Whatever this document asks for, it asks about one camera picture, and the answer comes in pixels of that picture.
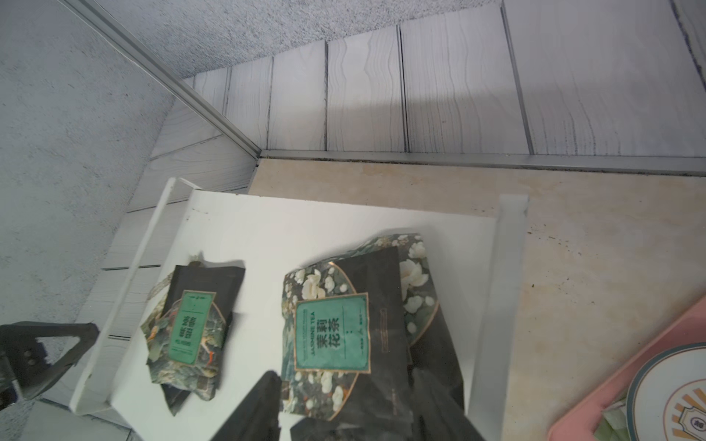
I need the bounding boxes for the jasmine tea bag floral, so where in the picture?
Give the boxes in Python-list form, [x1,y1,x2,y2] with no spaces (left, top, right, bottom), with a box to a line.
[279,233,464,440]

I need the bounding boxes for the green label tea bag pile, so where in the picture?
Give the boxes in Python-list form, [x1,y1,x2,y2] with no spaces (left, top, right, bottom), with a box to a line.
[141,261,246,415]

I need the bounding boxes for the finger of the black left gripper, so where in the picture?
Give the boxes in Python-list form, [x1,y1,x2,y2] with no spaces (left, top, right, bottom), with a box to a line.
[1,322,99,410]

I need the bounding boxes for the round printed plate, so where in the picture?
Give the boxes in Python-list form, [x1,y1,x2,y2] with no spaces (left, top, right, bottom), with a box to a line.
[627,343,705,441]

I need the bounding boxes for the green checked cloth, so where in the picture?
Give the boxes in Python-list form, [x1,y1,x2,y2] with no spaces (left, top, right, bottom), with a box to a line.
[593,400,630,441]

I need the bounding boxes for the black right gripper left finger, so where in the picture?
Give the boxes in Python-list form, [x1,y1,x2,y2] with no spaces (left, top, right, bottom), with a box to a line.
[211,370,281,441]

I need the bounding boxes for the white two-tier shelf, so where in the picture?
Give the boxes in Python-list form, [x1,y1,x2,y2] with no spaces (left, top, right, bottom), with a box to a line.
[70,189,529,440]

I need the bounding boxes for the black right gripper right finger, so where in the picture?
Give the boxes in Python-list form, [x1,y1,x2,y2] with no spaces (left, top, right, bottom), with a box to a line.
[411,367,484,440]

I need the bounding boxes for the aluminium frame post left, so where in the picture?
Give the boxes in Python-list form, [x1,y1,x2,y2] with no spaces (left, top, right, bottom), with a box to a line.
[59,0,262,159]

